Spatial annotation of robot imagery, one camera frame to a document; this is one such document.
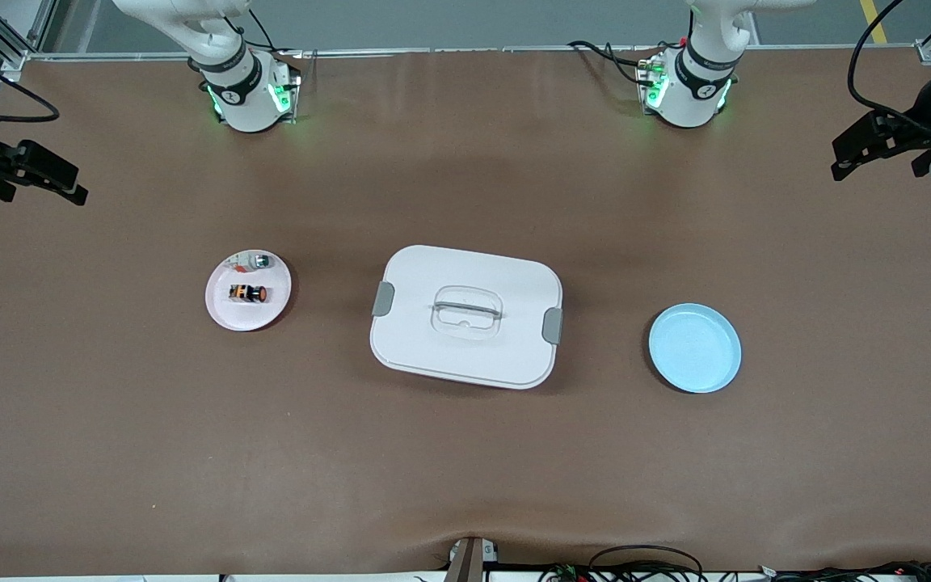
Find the white lidded storage box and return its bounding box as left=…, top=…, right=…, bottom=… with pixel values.
left=369, top=244, right=564, bottom=391

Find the pink round plate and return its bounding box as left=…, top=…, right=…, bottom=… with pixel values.
left=205, top=249, right=293, bottom=333

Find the light blue round plate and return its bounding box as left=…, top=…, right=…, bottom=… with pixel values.
left=648, top=303, right=743, bottom=394

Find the brown table cover mat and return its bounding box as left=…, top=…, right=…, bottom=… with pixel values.
left=0, top=47, right=931, bottom=576

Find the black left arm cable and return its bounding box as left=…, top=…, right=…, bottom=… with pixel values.
left=848, top=0, right=931, bottom=134

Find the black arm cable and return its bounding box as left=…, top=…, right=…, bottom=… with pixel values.
left=0, top=44, right=61, bottom=124
left=848, top=0, right=931, bottom=134

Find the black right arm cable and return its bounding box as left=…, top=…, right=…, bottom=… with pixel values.
left=0, top=44, right=61, bottom=124

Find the black base power cable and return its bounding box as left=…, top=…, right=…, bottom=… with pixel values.
left=227, top=8, right=280, bottom=57
left=568, top=39, right=660, bottom=88

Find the silver table edge rail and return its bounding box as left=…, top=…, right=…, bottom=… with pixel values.
left=25, top=44, right=923, bottom=64

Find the black cable bundle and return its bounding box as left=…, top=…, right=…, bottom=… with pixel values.
left=538, top=560, right=931, bottom=582

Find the black looped cable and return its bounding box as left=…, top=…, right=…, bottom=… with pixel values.
left=588, top=545, right=706, bottom=582

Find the metal table edge bracket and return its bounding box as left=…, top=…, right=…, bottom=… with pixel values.
left=445, top=536, right=500, bottom=582

